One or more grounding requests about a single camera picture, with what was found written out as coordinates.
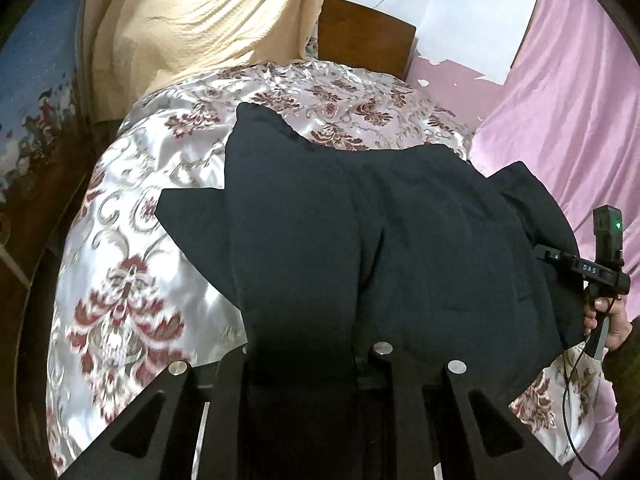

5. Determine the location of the beige draped cloth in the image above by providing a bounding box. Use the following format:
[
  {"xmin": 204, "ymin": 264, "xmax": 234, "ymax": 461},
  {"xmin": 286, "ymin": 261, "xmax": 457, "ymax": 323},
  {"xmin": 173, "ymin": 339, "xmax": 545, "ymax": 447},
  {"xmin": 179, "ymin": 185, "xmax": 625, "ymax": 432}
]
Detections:
[{"xmin": 82, "ymin": 0, "xmax": 326, "ymax": 123}]

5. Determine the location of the pink cloth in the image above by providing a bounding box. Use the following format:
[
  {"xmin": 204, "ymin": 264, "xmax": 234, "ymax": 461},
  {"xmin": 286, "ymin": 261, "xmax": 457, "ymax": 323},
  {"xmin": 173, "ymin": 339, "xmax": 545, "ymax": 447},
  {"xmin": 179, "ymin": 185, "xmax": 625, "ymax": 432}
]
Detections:
[{"xmin": 470, "ymin": 0, "xmax": 640, "ymax": 461}]

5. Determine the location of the black padded jacket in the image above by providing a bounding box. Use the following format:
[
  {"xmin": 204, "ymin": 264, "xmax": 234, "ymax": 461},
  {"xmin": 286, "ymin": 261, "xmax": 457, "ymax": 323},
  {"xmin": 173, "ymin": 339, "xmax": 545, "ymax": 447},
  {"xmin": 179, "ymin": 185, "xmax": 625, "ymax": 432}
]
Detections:
[{"xmin": 156, "ymin": 101, "xmax": 581, "ymax": 480}]

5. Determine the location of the floral satin bedspread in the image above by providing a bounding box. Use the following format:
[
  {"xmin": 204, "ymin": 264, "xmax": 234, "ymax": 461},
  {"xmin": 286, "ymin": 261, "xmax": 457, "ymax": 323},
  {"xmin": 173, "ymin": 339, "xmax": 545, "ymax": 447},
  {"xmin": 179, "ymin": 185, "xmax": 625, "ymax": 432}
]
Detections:
[{"xmin": 45, "ymin": 60, "xmax": 608, "ymax": 478}]

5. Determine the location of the person's right hand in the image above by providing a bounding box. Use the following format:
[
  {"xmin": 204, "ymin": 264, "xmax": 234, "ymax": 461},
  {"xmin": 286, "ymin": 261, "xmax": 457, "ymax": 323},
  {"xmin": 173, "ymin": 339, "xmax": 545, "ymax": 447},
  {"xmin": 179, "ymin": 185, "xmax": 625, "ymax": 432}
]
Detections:
[{"xmin": 583, "ymin": 294, "xmax": 630, "ymax": 352}]

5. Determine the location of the blue printed wall poster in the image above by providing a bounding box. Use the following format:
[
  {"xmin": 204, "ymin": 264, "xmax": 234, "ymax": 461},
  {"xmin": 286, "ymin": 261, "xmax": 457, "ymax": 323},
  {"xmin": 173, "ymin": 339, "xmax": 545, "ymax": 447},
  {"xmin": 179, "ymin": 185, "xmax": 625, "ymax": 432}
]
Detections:
[{"xmin": 0, "ymin": 0, "xmax": 88, "ymax": 206}]

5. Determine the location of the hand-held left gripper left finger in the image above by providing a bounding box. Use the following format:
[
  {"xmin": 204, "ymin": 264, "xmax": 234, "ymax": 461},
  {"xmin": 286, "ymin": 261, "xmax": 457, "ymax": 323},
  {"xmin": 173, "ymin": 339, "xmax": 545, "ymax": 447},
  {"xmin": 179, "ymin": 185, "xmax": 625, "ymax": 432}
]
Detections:
[{"xmin": 62, "ymin": 342, "xmax": 253, "ymax": 480}]

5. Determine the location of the wooden headboard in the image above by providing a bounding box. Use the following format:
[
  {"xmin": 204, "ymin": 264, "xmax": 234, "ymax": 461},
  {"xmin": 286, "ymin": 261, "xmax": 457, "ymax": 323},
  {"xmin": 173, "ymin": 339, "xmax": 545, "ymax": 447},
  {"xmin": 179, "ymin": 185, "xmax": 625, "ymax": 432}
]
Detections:
[{"xmin": 317, "ymin": 0, "xmax": 417, "ymax": 81}]

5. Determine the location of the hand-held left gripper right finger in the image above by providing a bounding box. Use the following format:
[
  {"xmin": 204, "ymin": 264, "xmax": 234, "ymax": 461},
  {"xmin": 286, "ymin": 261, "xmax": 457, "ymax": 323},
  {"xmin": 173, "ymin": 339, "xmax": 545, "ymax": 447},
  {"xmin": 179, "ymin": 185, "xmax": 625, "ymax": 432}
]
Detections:
[{"xmin": 369, "ymin": 339, "xmax": 571, "ymax": 480}]

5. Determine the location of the person's right forearm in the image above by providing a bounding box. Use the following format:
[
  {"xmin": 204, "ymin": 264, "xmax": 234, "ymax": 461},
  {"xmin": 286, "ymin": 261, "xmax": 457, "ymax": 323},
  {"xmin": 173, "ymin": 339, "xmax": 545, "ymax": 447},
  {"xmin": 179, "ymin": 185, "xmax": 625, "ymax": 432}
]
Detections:
[{"xmin": 601, "ymin": 314, "xmax": 640, "ymax": 453}]

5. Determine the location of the black cable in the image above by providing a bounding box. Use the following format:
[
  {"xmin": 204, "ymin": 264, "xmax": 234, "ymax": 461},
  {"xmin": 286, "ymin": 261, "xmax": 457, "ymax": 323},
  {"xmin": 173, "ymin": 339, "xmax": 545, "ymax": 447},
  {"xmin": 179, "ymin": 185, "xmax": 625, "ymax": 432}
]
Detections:
[{"xmin": 561, "ymin": 337, "xmax": 608, "ymax": 473}]

